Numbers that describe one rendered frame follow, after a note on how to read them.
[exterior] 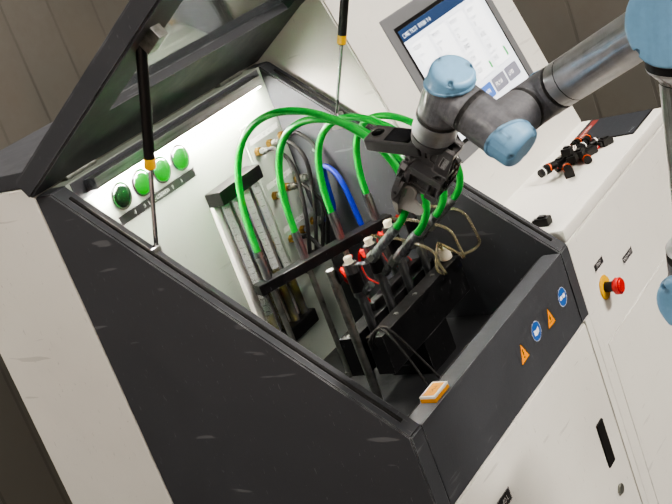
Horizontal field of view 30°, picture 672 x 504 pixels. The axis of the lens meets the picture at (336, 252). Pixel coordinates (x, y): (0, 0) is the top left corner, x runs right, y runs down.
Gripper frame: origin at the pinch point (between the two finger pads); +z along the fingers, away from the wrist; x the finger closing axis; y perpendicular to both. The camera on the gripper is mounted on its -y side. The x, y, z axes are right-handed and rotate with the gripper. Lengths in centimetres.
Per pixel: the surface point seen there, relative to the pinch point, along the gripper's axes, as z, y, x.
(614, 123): 44, 16, 88
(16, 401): 178, -99, -7
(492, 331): 12.2, 25.2, -4.9
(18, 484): 189, -84, -23
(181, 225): 21.7, -35.4, -15.8
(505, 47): 35, -14, 82
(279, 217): 37.3, -27.5, 8.2
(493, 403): 15.8, 32.2, -15.1
